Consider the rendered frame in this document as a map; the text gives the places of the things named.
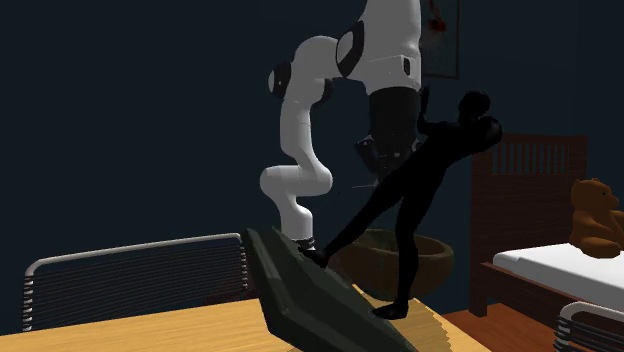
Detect framed wall picture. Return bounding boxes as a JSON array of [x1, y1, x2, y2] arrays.
[[419, 0, 461, 81]]

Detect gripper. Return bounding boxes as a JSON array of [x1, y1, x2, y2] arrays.
[[354, 87, 423, 178]]

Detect dark green flat slab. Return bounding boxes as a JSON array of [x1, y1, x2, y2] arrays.
[[242, 226, 420, 352]]

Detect black human figure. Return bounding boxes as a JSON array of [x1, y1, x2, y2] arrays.
[[298, 89, 504, 321]]

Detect wooden table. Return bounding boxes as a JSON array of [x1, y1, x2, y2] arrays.
[[0, 284, 494, 352]]

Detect brown wooden bowl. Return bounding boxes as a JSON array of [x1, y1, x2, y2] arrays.
[[337, 228, 455, 302]]

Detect wooden bed with white mattress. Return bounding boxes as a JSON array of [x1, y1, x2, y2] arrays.
[[468, 133, 624, 342]]

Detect brown teddy bear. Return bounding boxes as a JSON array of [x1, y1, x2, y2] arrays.
[[568, 177, 624, 260]]

